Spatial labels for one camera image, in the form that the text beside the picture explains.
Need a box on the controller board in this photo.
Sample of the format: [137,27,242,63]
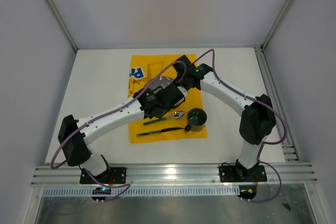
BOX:
[238,185,257,201]
[91,187,111,201]

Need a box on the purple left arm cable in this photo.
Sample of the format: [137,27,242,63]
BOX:
[50,60,187,204]

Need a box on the knife with green handle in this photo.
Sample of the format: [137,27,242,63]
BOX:
[136,127,184,137]

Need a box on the dark green mug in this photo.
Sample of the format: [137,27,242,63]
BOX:
[184,108,207,132]

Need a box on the aluminium mounting rail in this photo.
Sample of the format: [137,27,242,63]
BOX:
[30,162,318,186]

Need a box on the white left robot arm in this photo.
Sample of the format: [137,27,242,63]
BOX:
[51,82,188,183]

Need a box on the slotted cable duct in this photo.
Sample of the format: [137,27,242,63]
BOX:
[41,185,239,197]

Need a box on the yellow Pikachu cloth placemat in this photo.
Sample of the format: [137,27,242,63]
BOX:
[128,55,207,144]

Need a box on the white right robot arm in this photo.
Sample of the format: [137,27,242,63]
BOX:
[174,55,276,181]

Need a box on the aluminium side rail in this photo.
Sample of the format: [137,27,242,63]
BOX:
[254,47,301,163]

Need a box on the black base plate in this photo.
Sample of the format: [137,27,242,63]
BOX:
[218,163,268,183]
[79,167,127,185]

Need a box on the right controller board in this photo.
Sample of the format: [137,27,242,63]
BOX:
[238,185,257,201]

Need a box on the spoon with green handle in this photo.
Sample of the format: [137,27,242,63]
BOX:
[143,111,185,125]

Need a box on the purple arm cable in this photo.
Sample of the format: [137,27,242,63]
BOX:
[191,48,288,204]
[50,60,187,204]

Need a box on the grey reindeer plate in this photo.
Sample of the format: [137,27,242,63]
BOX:
[149,76,174,90]

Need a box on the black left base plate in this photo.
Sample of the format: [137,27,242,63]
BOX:
[79,167,127,185]

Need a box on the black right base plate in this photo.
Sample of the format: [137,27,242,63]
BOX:
[218,163,268,183]

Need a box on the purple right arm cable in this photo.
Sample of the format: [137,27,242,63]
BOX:
[191,48,288,204]

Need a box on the left controller board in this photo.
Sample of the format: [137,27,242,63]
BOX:
[91,187,111,201]

